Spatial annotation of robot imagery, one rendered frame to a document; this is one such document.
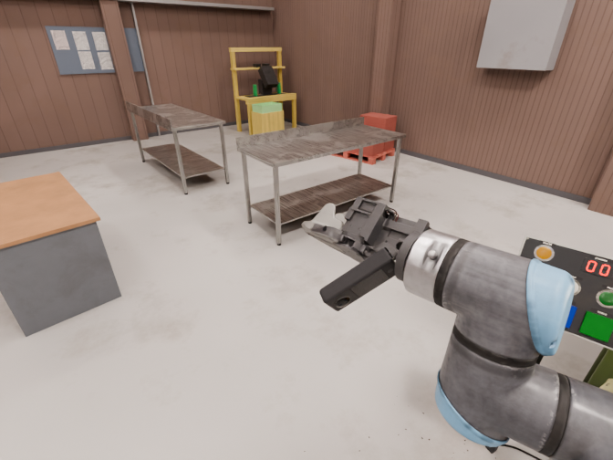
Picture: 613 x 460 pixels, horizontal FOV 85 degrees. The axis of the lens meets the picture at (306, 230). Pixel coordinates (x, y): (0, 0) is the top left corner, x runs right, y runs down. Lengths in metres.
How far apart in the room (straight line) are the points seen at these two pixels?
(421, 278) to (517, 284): 0.10
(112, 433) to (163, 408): 0.26
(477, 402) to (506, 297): 0.13
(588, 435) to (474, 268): 0.19
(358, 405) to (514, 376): 1.77
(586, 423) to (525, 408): 0.05
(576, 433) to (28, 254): 2.80
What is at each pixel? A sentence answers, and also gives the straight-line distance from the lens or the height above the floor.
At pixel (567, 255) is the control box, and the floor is 1.18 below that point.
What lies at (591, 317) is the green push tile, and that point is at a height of 1.03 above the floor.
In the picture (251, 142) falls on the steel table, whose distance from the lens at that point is 3.68.
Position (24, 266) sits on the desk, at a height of 0.53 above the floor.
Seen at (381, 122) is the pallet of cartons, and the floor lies 0.63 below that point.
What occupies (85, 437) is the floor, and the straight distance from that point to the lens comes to 2.36.
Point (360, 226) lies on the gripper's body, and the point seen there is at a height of 1.57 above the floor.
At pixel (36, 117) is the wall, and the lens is 8.24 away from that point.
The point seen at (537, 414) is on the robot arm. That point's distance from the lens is 0.46.
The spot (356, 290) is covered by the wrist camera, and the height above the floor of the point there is 1.49.
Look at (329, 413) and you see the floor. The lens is 2.13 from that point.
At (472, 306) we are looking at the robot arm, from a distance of 0.42.
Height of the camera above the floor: 1.80
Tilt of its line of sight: 29 degrees down
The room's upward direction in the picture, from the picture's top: straight up
